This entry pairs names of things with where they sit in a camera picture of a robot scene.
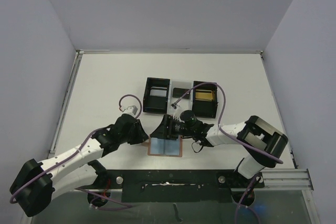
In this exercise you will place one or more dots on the black bin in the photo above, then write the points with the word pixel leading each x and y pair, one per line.
pixel 205 102
pixel 156 105

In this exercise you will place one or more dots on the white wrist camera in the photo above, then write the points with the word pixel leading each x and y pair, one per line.
pixel 176 110
pixel 131 110

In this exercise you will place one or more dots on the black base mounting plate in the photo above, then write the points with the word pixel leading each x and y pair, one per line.
pixel 172 185

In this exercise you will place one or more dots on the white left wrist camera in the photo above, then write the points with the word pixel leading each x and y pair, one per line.
pixel 131 110

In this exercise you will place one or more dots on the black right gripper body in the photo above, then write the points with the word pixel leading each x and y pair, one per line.
pixel 169 127

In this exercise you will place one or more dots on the white bin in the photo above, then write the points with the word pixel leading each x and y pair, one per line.
pixel 187 101

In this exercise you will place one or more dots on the tan leather card holder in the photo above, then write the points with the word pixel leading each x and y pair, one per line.
pixel 164 147

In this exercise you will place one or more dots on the gold card in bin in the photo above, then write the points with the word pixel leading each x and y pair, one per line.
pixel 204 95

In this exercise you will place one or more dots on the silver card in bin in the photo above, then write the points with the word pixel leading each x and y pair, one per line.
pixel 158 92

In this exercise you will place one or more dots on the black card in bin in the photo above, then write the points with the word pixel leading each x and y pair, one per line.
pixel 178 92

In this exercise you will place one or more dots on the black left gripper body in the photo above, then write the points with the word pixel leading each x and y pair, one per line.
pixel 125 137

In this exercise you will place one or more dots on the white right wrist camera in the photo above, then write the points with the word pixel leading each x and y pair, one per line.
pixel 176 110

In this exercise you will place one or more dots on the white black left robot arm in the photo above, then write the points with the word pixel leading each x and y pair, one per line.
pixel 38 183

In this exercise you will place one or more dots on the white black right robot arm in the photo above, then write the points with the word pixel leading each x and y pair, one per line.
pixel 263 142

